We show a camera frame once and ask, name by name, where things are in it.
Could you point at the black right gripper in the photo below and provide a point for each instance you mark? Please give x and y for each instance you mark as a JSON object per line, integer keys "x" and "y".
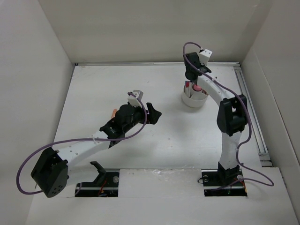
{"x": 201, "y": 65}

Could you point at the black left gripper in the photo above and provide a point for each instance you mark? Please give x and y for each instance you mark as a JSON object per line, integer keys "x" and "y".
{"x": 152, "y": 115}

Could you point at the orange highlighter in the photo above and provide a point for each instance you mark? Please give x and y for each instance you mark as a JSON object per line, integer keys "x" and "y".
{"x": 114, "y": 112}

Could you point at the pink highlighter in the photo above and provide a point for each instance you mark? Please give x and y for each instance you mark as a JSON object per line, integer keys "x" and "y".
{"x": 196, "y": 88}

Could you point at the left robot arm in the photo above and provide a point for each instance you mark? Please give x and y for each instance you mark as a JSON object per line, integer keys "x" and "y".
{"x": 56, "y": 169}

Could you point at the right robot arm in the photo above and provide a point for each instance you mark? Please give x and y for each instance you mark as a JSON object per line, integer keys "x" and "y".
{"x": 231, "y": 117}

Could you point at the white round divided container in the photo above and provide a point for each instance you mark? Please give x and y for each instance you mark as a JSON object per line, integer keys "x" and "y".
{"x": 196, "y": 99}

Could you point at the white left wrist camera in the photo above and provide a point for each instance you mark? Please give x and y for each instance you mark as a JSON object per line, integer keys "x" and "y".
{"x": 134, "y": 98}

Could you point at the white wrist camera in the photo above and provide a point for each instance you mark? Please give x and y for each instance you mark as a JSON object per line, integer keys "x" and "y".
{"x": 204, "y": 56}
{"x": 134, "y": 98}

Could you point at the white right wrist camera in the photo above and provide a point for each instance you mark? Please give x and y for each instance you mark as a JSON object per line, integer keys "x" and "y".
{"x": 204, "y": 56}

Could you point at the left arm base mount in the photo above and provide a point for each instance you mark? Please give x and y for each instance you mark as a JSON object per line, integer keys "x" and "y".
{"x": 106, "y": 184}

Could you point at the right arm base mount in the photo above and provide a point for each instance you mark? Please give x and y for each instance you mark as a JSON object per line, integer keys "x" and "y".
{"x": 215, "y": 186}

